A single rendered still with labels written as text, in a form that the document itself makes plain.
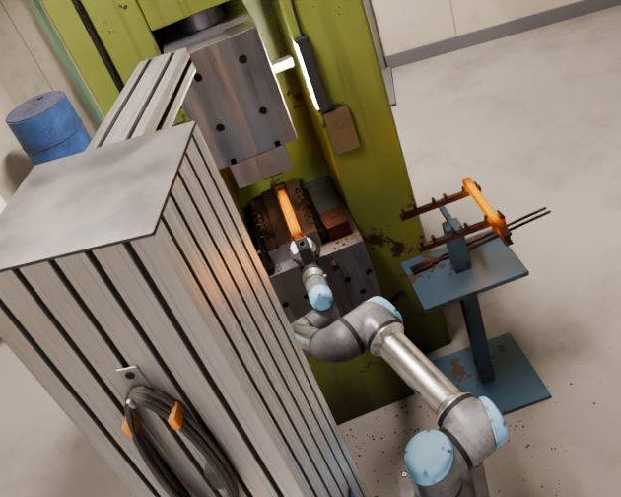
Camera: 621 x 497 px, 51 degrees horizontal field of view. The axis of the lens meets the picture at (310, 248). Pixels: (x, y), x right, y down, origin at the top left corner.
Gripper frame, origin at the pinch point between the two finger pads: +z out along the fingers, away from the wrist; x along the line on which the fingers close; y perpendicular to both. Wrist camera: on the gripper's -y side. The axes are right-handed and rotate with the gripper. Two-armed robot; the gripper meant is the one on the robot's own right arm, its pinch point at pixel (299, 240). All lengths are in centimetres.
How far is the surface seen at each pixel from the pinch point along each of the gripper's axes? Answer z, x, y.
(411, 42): 334, 148, 83
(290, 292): -3.3, -10.5, 18.6
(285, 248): 2.7, -5.9, 3.0
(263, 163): 2.7, -1.3, -32.9
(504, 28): 312, 221, 92
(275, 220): 19.9, -5.9, 0.9
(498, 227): -31, 63, 4
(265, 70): 3, 10, -63
